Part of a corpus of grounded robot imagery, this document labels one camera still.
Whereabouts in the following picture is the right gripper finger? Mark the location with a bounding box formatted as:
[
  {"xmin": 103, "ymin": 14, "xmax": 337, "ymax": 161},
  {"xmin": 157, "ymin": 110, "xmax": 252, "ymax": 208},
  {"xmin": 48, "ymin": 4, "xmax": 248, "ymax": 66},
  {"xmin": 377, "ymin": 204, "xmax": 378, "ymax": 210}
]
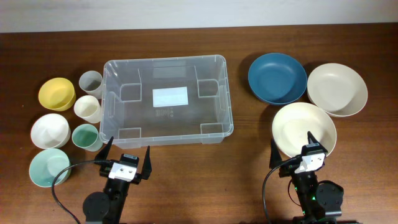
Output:
[
  {"xmin": 307, "ymin": 131, "xmax": 328, "ymax": 154},
  {"xmin": 269, "ymin": 139, "xmax": 282, "ymax": 169}
]

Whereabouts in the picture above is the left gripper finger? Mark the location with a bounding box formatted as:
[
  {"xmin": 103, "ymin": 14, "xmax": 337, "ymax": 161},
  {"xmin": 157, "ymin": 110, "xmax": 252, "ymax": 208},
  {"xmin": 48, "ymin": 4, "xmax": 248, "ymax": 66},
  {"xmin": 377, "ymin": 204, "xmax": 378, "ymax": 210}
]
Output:
[
  {"xmin": 95, "ymin": 136, "xmax": 114, "ymax": 161},
  {"xmin": 141, "ymin": 146, "xmax": 152, "ymax": 180}
]

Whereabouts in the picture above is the cream plate front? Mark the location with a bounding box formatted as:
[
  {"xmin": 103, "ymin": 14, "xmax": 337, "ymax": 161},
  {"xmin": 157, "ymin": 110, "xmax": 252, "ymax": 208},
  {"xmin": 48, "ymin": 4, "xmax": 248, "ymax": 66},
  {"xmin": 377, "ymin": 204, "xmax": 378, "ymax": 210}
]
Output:
[{"xmin": 272, "ymin": 102, "xmax": 337, "ymax": 157}]

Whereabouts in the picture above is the beige plate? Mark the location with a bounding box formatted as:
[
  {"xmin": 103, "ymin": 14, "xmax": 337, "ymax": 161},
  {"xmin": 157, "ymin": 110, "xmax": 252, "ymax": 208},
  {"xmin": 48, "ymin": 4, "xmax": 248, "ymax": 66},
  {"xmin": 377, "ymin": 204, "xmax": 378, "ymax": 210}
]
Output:
[{"xmin": 307, "ymin": 63, "xmax": 368, "ymax": 117}]

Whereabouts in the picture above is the white bowl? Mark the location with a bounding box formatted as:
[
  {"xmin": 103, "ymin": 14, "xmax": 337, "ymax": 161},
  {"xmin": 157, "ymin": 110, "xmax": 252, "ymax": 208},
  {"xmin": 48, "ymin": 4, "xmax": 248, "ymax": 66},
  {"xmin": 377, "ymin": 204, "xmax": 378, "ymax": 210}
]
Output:
[{"xmin": 30, "ymin": 113, "xmax": 71, "ymax": 149}]

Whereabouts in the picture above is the blue plate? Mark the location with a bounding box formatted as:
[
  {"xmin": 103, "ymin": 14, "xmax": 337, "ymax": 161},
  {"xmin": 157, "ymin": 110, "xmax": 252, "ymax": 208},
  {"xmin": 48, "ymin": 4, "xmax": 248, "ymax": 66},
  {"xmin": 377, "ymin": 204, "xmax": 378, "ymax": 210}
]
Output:
[{"xmin": 248, "ymin": 53, "xmax": 307, "ymax": 105}]

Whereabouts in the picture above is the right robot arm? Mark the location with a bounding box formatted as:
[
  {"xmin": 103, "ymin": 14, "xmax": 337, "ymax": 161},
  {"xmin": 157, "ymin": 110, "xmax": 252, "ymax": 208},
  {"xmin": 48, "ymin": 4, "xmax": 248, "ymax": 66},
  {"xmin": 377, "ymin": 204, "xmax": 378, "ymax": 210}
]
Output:
[{"xmin": 269, "ymin": 131, "xmax": 344, "ymax": 223}]

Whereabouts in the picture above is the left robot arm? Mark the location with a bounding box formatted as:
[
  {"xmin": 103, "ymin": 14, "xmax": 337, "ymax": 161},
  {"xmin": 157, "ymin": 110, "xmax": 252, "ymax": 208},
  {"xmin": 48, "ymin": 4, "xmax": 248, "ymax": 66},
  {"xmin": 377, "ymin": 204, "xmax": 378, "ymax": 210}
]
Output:
[{"xmin": 83, "ymin": 139, "xmax": 152, "ymax": 223}]

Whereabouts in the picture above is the green cup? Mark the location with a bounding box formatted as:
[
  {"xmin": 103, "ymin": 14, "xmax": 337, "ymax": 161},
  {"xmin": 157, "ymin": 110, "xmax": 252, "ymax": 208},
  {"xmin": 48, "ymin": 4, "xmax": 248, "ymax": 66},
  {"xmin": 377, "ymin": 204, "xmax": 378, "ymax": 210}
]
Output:
[{"xmin": 72, "ymin": 124, "xmax": 103, "ymax": 152}]

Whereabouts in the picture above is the cream cup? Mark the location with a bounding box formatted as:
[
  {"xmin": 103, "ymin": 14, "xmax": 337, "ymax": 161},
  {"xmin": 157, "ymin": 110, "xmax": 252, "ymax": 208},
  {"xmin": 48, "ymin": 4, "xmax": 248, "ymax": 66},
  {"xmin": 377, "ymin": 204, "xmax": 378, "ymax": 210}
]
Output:
[{"xmin": 73, "ymin": 95, "xmax": 102, "ymax": 124}]

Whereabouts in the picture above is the mint green bowl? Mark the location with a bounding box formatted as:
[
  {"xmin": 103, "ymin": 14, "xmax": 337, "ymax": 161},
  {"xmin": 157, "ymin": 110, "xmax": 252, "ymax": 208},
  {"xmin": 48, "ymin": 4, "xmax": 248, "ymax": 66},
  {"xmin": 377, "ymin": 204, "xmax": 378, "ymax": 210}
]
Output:
[{"xmin": 29, "ymin": 148, "xmax": 71, "ymax": 188}]

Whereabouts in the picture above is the clear plastic storage bin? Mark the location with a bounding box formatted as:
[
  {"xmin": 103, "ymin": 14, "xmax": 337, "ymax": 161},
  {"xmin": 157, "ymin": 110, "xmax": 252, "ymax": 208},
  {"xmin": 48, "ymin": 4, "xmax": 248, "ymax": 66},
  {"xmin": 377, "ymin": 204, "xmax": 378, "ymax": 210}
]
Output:
[{"xmin": 99, "ymin": 55, "xmax": 234, "ymax": 149}]

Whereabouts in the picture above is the grey cup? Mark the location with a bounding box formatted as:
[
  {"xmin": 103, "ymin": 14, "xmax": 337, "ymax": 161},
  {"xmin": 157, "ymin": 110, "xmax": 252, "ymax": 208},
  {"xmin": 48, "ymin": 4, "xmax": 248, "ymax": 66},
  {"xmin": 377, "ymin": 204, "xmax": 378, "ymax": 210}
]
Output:
[{"xmin": 78, "ymin": 70, "xmax": 103, "ymax": 99}]

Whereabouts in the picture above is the yellow bowl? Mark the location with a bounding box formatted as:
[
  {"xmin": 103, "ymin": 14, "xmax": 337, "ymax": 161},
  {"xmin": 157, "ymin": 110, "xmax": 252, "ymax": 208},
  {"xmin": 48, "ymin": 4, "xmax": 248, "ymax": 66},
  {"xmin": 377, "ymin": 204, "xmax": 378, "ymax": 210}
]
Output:
[{"xmin": 38, "ymin": 78, "xmax": 76, "ymax": 111}]

